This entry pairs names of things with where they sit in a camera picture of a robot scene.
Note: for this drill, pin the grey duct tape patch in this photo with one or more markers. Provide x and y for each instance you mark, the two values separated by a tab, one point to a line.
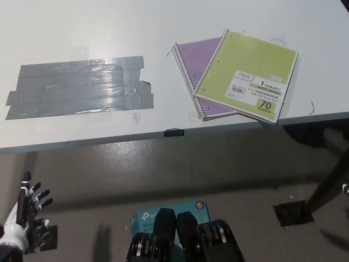
81	87

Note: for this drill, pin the clear tape piece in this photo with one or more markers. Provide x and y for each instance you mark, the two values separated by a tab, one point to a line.
195	118
137	117

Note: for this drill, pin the black metal table leg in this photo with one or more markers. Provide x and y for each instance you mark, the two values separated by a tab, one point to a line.
324	188

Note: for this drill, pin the green spiral Mead notebook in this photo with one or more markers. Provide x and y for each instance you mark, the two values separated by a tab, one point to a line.
245	62

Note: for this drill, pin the teal TP-Link cardboard box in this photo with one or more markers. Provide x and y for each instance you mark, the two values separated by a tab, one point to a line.
147	218

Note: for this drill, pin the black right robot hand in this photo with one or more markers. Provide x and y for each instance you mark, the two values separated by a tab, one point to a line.
345	189

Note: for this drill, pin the purple spiral notebook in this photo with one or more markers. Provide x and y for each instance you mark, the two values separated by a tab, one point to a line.
193	57

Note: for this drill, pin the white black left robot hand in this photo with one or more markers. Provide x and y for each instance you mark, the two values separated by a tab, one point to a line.
16	232

